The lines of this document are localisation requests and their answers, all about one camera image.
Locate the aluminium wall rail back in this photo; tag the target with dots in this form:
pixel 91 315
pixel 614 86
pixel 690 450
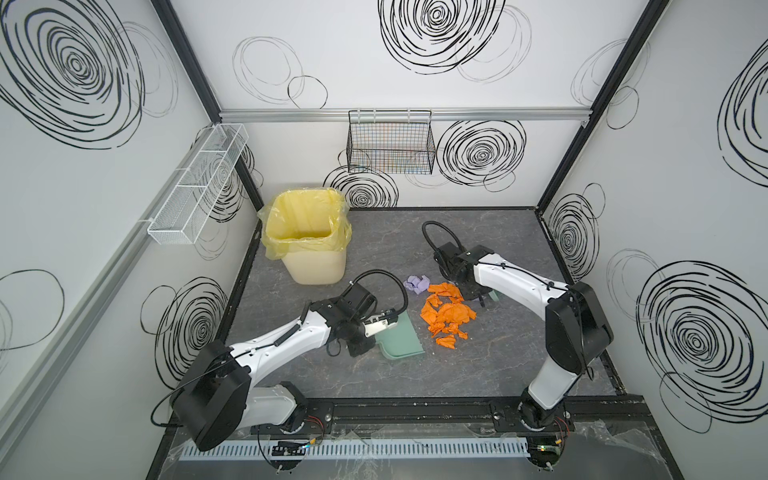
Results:
pixel 580 114

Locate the purple paper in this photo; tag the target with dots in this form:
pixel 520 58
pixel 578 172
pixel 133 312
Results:
pixel 417 284

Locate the black wire basket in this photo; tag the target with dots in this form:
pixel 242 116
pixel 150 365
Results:
pixel 400 148

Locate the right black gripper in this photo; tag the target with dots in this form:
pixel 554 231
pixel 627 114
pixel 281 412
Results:
pixel 472 290

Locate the green dustpan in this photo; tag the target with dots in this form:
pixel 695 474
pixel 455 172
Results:
pixel 400 341

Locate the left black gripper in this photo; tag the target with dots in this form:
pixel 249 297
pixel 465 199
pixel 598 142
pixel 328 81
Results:
pixel 361 341

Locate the white slotted cable duct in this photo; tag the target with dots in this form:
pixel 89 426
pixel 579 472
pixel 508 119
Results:
pixel 352 448

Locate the orange paper scrap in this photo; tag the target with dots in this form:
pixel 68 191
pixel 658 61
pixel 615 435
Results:
pixel 445 324

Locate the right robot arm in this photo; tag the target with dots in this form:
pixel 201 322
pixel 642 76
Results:
pixel 576 329

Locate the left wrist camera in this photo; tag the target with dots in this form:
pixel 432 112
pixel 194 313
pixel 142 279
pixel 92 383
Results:
pixel 379 322

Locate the white wire shelf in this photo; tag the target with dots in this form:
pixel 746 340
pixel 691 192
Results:
pixel 189 205

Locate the black front rail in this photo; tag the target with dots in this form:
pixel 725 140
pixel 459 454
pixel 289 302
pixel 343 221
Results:
pixel 408 411

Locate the cream trash bin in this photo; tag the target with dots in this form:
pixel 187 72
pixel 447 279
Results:
pixel 315 265

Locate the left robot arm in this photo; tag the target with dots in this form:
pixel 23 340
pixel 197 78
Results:
pixel 221 392

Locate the yellow plastic bin liner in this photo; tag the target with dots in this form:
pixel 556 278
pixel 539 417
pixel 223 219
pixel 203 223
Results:
pixel 305 220

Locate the orange paper scraps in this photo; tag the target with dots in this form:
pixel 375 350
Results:
pixel 446 289

